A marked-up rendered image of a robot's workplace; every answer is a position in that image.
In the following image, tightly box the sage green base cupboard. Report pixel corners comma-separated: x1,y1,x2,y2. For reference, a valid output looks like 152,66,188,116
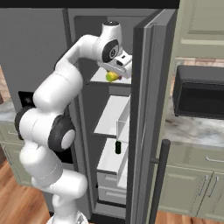
0,120,33,187

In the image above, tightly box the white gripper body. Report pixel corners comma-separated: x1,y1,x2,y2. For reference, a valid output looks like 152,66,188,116
97,60,133,80

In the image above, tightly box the grey open fridge door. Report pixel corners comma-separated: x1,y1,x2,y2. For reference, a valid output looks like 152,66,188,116
125,8,179,224

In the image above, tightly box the white fridge shelf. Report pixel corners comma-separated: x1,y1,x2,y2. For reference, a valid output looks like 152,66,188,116
93,94,131,138
96,137,130,176
87,67,132,88

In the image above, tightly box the silver drawer handle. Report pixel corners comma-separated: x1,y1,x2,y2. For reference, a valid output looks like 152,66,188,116
205,156,224,165

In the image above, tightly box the silver cupboard door handle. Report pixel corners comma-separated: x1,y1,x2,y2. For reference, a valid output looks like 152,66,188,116
199,174,209,197
207,176,220,199

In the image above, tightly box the black microwave oven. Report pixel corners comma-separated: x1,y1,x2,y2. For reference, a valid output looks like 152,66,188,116
171,64,224,120

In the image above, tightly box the dark green bottle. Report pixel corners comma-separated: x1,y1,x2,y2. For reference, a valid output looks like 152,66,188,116
115,140,123,155

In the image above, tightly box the dark fridge door handle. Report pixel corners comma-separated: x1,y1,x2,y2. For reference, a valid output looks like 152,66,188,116
148,138,172,224

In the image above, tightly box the sage green cupboard door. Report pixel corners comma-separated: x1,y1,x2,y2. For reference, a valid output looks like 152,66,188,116
197,171,224,222
157,165,214,219

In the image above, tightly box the sage green drawer front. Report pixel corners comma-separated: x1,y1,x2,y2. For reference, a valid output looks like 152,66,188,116
186,144,224,173

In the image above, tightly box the grey fridge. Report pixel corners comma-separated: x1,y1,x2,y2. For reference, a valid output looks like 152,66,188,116
0,8,179,224

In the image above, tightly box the white door bin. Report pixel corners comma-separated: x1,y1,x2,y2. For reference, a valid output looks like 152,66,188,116
115,151,130,190
115,101,131,144

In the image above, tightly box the white fridge drawer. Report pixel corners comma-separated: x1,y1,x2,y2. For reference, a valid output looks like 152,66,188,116
97,185,128,206
96,171,119,189

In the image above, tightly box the sage green wall cupboard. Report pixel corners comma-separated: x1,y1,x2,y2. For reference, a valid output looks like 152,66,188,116
174,0,224,60

